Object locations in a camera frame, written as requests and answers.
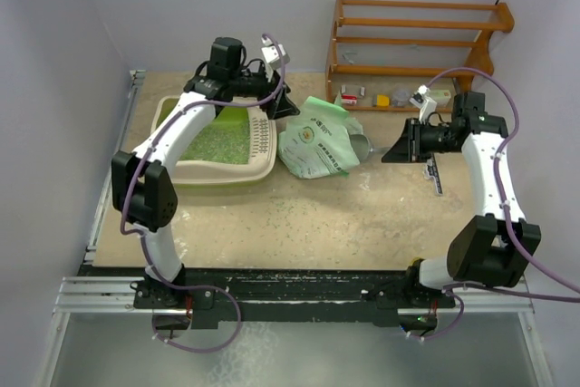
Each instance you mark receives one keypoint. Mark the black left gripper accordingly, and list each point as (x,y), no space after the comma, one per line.
(280,105)

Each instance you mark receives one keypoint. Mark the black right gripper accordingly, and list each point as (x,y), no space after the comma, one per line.
(409,147)

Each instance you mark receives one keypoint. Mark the black white bag sealing strip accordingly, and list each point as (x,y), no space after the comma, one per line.
(436,178)

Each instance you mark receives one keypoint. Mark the silver metal scoop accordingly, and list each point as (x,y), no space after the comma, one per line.
(363,148)

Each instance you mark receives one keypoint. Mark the green cat litter bag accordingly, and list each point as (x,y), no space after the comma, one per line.
(316,142)

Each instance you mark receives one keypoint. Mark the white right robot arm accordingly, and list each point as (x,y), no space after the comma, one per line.
(485,250)

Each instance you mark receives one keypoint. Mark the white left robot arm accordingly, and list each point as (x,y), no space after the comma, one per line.
(141,186)

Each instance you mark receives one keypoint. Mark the beige green litter box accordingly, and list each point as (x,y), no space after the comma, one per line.
(262,156)

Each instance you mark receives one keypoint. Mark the red white small box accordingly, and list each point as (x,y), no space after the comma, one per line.
(348,99)

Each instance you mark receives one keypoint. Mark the green litter pellets pile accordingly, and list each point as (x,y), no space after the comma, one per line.
(221,142)

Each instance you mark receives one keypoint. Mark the green white carton box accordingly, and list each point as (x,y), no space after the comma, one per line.
(441,97)

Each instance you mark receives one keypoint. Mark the grey round container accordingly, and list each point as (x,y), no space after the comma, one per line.
(400,97)

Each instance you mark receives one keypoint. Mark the yellow small block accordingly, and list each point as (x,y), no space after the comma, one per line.
(381,100)

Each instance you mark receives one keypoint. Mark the wooden shelf rack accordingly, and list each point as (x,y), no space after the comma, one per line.
(500,20)

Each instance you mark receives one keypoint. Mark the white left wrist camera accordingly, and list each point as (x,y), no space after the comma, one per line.
(275,57)

